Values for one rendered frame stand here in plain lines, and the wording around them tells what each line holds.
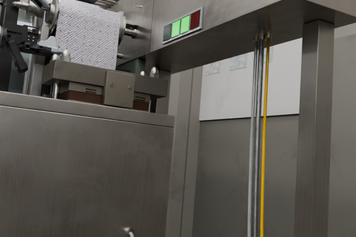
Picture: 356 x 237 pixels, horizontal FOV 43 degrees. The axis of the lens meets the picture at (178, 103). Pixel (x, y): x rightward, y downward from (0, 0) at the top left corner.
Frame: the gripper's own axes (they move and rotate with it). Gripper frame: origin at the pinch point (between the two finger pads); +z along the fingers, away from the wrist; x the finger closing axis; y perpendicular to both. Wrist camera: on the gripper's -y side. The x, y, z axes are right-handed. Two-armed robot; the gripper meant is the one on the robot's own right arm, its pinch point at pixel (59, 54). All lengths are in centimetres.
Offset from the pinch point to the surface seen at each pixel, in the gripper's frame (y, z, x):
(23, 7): 23.5, -9.5, 29.8
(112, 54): 4.0, 19.8, -0.2
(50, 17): 13.7, -3.9, 3.1
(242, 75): 38, 171, 118
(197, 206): -67, 169, 166
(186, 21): 10.3, 29.9, -36.5
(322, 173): -35, 50, -77
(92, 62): -0.5, 12.3, -0.2
